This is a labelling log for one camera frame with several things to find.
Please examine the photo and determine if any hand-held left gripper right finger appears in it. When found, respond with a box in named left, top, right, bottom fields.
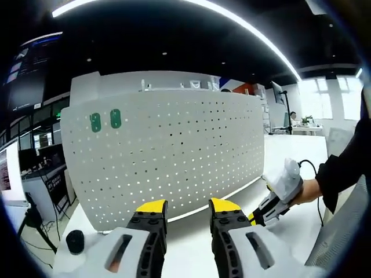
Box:
left=208, top=197, right=302, bottom=278

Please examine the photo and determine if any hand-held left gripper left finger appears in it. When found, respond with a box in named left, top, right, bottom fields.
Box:
left=95, top=199, right=169, bottom=278

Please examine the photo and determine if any white perforated mounting plate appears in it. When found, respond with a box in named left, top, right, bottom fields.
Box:
left=60, top=90, right=266, bottom=232

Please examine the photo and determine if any green metal hook assembly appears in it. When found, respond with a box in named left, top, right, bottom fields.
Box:
left=110, top=108, right=122, bottom=129
left=89, top=112, right=101, bottom=133

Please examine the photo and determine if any person's right hand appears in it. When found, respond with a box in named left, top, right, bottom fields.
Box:
left=289, top=178, right=322, bottom=205

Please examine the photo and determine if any white office table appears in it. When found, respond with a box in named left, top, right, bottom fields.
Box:
left=291, top=123, right=325, bottom=136

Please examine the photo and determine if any grey mesh office chair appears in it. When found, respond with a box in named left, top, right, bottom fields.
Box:
left=304, top=175, right=371, bottom=267

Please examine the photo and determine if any black computer mouse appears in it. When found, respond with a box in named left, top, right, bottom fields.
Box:
left=66, top=229, right=85, bottom=255

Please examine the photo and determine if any monitor on black stand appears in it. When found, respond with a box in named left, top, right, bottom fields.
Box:
left=271, top=81, right=293, bottom=136

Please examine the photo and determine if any black tripod stand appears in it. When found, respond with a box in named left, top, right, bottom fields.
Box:
left=17, top=192, right=59, bottom=267

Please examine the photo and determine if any ceiling light strip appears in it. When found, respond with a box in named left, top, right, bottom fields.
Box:
left=52, top=0, right=302, bottom=82

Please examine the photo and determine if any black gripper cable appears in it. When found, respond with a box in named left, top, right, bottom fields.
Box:
left=297, top=159, right=325, bottom=228

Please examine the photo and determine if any large dark wall screen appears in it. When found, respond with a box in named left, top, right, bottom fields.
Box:
left=2, top=31, right=63, bottom=112

